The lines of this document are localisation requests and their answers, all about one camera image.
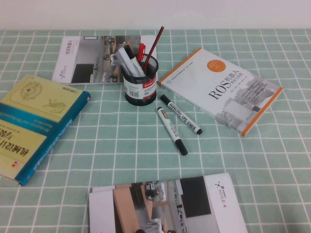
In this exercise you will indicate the white marker with brown band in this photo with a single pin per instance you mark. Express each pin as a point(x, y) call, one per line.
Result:
point(171, 128)

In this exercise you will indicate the black mesh pen holder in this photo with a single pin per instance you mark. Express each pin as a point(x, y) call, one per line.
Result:
point(138, 94)

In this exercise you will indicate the red pen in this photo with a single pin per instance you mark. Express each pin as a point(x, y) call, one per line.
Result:
point(141, 52)

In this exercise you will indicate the white marker with barcode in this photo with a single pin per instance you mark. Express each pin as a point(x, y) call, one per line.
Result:
point(181, 114)

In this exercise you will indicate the white grey marker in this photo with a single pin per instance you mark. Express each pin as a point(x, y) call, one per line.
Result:
point(126, 63)

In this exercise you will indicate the white marker with black cap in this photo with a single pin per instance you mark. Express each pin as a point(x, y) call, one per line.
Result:
point(130, 53)

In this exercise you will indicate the red black striped pencil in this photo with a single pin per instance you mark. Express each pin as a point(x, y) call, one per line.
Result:
point(153, 47)

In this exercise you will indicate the white orange ROS book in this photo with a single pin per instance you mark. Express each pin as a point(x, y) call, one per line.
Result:
point(218, 82)

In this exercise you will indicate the AgileX brochure with logo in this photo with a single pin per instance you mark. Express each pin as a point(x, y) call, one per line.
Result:
point(170, 206)

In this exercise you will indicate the AgileX brochure with Chinese title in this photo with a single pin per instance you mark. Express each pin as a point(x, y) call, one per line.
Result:
point(82, 58)

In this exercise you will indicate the yellow teal hardcover book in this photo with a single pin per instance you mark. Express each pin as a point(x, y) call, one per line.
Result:
point(36, 116)

